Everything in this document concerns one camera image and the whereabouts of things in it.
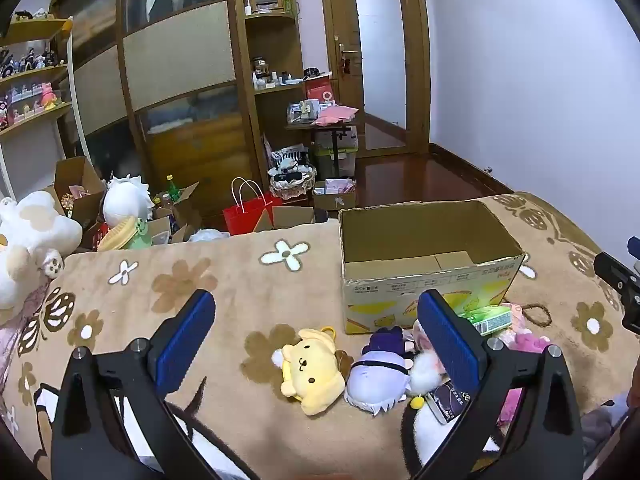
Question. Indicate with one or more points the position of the bright pink plush toy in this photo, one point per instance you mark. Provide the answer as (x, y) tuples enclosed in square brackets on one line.
[(530, 344)]

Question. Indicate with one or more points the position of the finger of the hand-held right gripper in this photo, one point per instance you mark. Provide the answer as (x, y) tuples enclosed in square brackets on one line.
[(634, 249), (630, 300)]

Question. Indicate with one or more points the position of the red box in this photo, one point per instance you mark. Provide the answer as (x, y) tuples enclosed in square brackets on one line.
[(319, 91)]

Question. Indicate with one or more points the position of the green frog toy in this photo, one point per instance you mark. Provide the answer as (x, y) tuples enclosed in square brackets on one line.
[(132, 237)]

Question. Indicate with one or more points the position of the flat-flapped cardboard box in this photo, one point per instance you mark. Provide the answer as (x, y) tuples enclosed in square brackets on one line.
[(290, 219)]

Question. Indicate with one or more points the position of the wall shelf with small figurines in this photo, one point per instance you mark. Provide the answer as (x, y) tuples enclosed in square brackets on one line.
[(30, 90)]

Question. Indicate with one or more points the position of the translucent storage bin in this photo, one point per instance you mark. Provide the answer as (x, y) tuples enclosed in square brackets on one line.
[(322, 157)]

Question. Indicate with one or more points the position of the large brown cardboard box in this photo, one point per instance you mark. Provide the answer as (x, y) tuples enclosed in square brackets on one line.
[(75, 175)]

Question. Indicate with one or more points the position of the pink cloth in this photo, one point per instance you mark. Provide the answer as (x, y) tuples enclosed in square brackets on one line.
[(335, 115)]

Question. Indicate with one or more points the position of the white-haired plush head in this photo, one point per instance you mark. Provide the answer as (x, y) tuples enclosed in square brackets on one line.
[(127, 200)]

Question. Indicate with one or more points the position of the yellow dog plush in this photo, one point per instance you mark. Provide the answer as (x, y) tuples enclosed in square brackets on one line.
[(310, 365)]

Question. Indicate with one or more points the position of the wooden door with glass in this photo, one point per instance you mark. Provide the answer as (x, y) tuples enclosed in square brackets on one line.
[(377, 35)]

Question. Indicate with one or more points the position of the large cream plush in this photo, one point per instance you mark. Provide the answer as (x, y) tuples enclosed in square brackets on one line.
[(35, 240)]

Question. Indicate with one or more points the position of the green glass bottle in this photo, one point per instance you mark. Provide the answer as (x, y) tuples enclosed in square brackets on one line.
[(174, 190)]

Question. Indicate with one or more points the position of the clear desktop organizer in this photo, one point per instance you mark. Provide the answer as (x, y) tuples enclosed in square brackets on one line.
[(302, 112)]

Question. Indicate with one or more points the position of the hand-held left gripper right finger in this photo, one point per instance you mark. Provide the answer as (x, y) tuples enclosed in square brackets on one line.
[(447, 340)]

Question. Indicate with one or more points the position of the beige floral blanket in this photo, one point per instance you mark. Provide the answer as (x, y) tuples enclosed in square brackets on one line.
[(250, 305)]

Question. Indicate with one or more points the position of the white-haired purple plush doll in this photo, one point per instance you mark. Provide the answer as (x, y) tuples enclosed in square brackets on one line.
[(375, 380)]

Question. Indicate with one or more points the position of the cardboard box with bottles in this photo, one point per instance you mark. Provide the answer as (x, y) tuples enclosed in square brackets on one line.
[(187, 210)]

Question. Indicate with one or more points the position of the wooden open shelf unit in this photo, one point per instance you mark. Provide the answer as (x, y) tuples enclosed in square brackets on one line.
[(272, 50)]

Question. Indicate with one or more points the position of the wooden wardrobe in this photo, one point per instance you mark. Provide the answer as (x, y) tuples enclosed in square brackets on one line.
[(175, 60)]

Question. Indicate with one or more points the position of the grey cloth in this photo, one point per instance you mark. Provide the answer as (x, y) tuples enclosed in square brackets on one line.
[(602, 425)]

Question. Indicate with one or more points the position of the black and white plush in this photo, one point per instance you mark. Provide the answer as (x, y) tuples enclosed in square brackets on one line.
[(425, 435)]

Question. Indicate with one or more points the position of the red paper bag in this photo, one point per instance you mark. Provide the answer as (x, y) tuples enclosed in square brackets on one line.
[(245, 217)]

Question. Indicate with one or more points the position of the lace-trimmed wicker basket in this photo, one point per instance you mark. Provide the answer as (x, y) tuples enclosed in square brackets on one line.
[(292, 187)]

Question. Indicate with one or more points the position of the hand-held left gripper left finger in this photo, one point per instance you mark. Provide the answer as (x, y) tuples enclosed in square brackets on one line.
[(187, 340)]

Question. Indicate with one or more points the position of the white fluffy plush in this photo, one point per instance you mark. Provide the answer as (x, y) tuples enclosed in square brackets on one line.
[(207, 236)]

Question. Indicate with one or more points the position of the small green bottle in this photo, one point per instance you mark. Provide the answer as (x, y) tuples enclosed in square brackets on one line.
[(287, 4)]

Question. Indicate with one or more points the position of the small cardboard box of papers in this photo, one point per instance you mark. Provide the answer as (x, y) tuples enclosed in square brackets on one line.
[(335, 200)]

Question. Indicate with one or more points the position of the green tissue pack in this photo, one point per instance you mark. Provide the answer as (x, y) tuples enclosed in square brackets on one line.
[(487, 317)]

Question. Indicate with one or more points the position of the small wooden side table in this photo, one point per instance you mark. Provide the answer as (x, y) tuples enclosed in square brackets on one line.
[(332, 132)]

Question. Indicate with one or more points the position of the black tissue pack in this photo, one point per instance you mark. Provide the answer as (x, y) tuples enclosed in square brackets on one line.
[(447, 402)]

